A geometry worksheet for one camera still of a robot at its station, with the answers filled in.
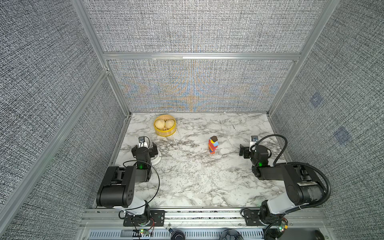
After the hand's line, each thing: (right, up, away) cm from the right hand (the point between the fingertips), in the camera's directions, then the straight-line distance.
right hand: (249, 143), depth 94 cm
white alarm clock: (-58, -9, -4) cm, 59 cm away
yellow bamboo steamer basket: (-55, +7, +9) cm, 56 cm away
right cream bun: (-52, +13, +12) cm, 55 cm away
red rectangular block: (-23, -2, -4) cm, 24 cm away
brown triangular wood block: (-24, +4, -9) cm, 26 cm away
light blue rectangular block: (-23, +1, -9) cm, 24 cm away
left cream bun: (-59, +13, +12) cm, 62 cm away
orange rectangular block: (-23, -6, +2) cm, 24 cm away
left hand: (-66, 0, -2) cm, 66 cm away
